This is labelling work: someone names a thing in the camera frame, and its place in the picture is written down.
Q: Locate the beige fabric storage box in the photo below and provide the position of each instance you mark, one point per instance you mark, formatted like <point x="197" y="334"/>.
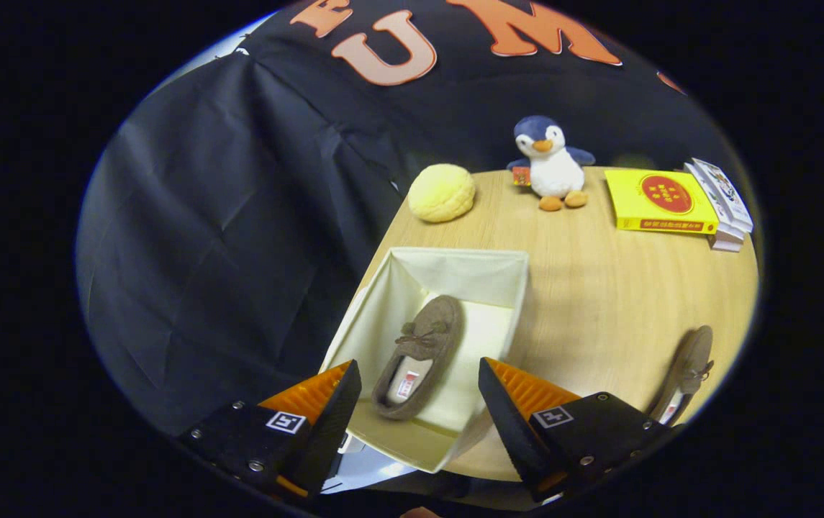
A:
<point x="483" y="331"/>

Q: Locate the penguin plush toy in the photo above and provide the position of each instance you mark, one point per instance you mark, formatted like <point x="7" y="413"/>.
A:
<point x="554" y="173"/>

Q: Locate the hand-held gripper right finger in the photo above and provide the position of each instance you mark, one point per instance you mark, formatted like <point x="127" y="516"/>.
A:
<point x="509" y="432"/>

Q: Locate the yellow bread plush toy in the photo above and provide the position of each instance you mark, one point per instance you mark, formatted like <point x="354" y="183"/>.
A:
<point x="442" y="193"/>

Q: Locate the white illustrated book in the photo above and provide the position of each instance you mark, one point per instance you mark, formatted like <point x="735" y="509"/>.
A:
<point x="725" y="191"/>

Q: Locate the brown suede shoe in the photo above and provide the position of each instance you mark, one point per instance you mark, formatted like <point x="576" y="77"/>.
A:
<point x="429" y="331"/>
<point x="692" y="360"/>

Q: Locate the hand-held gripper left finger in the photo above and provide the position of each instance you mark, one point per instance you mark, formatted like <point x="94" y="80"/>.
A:
<point x="332" y="432"/>

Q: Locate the yellow book with red circle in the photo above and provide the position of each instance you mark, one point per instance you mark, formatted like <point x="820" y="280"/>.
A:
<point x="660" y="201"/>

